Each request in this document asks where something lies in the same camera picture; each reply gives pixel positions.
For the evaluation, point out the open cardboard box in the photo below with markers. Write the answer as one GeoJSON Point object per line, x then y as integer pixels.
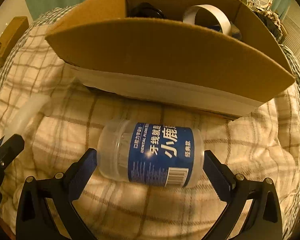
{"type": "Point", "coordinates": [100, 35]}

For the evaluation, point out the white tape roll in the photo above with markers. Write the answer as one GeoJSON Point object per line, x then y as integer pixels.
{"type": "Point", "coordinates": [207, 16]}

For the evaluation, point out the white sliding wardrobe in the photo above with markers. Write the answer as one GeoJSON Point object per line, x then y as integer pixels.
{"type": "Point", "coordinates": [292, 24]}

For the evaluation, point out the beige plaid blanket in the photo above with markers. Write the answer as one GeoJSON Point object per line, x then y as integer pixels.
{"type": "Point", "coordinates": [149, 183]}

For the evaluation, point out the green checked duvet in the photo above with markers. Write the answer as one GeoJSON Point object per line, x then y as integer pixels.
{"type": "Point", "coordinates": [297, 92]}

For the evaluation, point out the blue label floss jar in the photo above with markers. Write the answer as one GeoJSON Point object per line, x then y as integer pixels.
{"type": "Point", "coordinates": [150, 154]}

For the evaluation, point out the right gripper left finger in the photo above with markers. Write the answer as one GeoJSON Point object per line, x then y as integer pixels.
{"type": "Point", "coordinates": [34, 219]}

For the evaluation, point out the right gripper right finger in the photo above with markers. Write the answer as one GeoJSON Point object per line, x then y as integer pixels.
{"type": "Point", "coordinates": [263, 220]}

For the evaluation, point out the brown SF cardboard box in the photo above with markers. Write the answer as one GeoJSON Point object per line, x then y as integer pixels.
{"type": "Point", "coordinates": [10, 36]}

